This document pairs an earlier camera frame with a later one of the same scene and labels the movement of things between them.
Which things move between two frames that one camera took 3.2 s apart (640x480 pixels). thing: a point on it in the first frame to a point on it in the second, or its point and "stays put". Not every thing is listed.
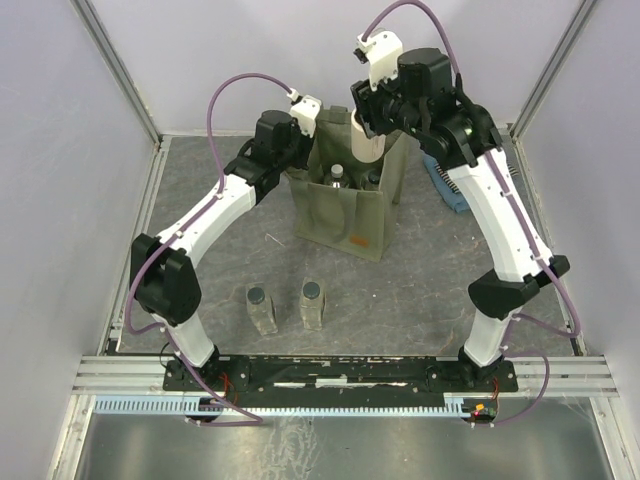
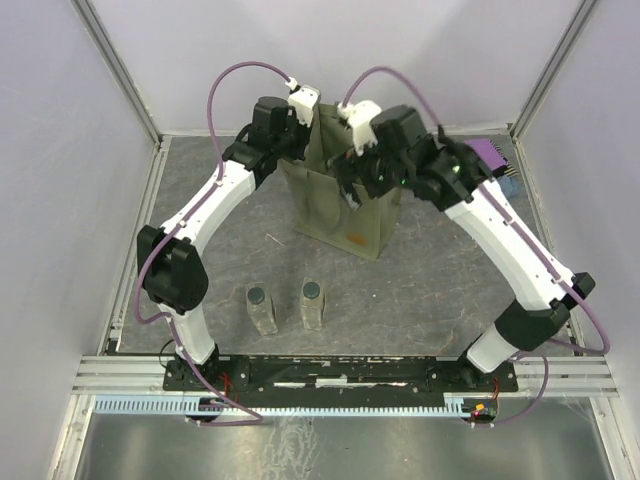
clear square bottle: x=259 y=303 stays put
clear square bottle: x=313 y=302 stays put
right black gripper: x=365 y=102 to x=348 y=167
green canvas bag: x=342 y=201 stays put
